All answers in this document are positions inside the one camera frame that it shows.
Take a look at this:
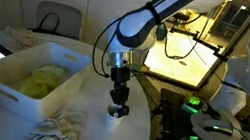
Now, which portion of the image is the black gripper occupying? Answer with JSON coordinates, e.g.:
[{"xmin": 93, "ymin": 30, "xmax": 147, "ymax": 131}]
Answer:
[{"xmin": 103, "ymin": 64, "xmax": 137, "ymax": 119}]

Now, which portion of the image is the white waffle towel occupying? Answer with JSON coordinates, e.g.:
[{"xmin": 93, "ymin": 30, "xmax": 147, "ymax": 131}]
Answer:
[{"xmin": 22, "ymin": 101, "xmax": 93, "ymax": 140}]

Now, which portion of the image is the bright yellow cloth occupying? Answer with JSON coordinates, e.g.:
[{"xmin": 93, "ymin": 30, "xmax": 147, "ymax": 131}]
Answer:
[{"xmin": 17, "ymin": 67, "xmax": 66, "ymax": 103}]

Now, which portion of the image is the white cup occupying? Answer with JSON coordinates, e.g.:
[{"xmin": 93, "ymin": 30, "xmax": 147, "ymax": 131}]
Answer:
[{"xmin": 102, "ymin": 102, "xmax": 127, "ymax": 133}]

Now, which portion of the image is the white plastic basket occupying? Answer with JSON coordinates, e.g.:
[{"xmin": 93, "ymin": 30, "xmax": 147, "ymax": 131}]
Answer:
[{"xmin": 0, "ymin": 33, "xmax": 95, "ymax": 131}]

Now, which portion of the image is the grey office chair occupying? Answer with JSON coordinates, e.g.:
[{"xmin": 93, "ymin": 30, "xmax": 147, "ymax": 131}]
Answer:
[{"xmin": 32, "ymin": 0, "xmax": 86, "ymax": 42}]

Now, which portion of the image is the pink cloth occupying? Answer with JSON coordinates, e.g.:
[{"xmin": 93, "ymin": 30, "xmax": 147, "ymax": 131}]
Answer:
[{"xmin": 0, "ymin": 25, "xmax": 43, "ymax": 51}]

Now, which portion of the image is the black camera stand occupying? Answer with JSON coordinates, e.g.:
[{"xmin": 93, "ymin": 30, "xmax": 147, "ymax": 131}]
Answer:
[{"xmin": 165, "ymin": 25, "xmax": 234, "ymax": 62}]

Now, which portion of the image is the black bag strap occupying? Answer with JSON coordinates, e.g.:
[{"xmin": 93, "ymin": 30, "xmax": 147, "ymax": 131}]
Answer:
[{"xmin": 37, "ymin": 9, "xmax": 63, "ymax": 34}]

